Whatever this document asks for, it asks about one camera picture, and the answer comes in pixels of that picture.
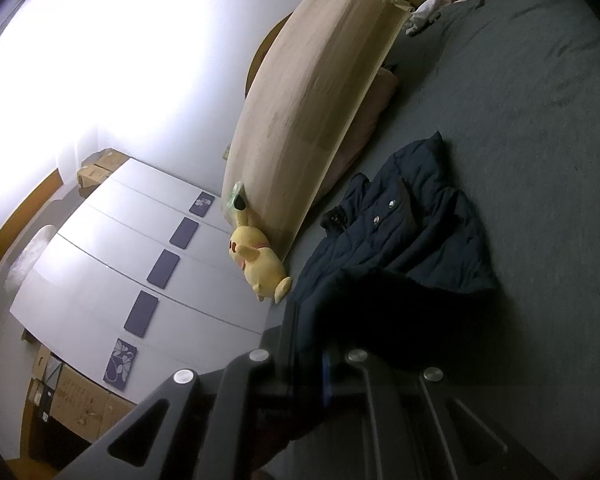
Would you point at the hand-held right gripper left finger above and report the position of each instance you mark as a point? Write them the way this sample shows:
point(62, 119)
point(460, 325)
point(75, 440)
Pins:
point(240, 390)

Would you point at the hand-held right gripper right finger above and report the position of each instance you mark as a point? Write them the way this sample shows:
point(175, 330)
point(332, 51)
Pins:
point(365, 390)

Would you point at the navy padded jacket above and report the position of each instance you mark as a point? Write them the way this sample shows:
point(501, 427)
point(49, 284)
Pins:
point(420, 230)

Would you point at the large floral purple door panel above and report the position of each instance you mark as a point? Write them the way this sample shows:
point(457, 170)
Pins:
point(120, 365)

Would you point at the plain purple door panel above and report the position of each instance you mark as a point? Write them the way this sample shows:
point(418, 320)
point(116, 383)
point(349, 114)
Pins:
point(184, 232)
point(141, 313)
point(162, 268)

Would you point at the yellow plush toy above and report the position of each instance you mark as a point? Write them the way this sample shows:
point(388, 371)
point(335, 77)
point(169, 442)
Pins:
point(260, 260)

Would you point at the large printed cardboard box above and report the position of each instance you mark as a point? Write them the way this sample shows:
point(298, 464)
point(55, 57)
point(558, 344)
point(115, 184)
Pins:
point(90, 405)

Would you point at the white wardrobe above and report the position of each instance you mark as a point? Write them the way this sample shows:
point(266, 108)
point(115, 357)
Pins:
point(105, 260)

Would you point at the small patterned purple door panel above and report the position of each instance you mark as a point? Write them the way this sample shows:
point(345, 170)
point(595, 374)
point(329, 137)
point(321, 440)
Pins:
point(201, 203)

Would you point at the pale green plastic piece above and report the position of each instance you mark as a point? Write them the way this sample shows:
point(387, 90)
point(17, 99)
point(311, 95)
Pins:
point(237, 194)

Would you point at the beige wooden headboard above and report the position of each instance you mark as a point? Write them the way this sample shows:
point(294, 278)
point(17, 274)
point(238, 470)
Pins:
point(305, 135)

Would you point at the pink pillow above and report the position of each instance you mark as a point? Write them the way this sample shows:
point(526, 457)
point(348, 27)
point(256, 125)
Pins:
point(375, 105)

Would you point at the brown round board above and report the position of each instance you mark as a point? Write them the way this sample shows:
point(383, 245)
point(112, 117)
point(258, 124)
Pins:
point(267, 55)

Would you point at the white crumpled cloth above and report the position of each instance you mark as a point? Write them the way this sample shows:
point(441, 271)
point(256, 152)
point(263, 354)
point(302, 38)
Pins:
point(427, 10)

